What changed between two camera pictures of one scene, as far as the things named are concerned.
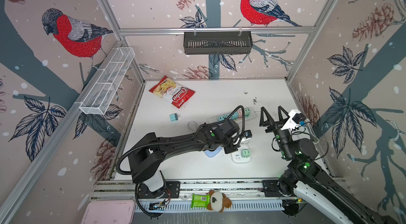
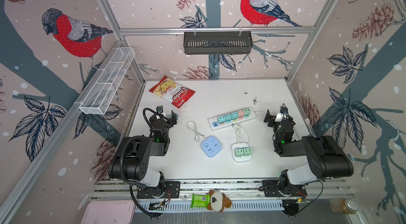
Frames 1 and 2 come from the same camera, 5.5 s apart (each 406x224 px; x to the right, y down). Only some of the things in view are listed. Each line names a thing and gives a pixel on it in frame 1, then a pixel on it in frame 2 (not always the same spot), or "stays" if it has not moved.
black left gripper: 234,148 → 170,123
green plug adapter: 246,153 stays
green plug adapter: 247,112 stays
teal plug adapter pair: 235,115 stays
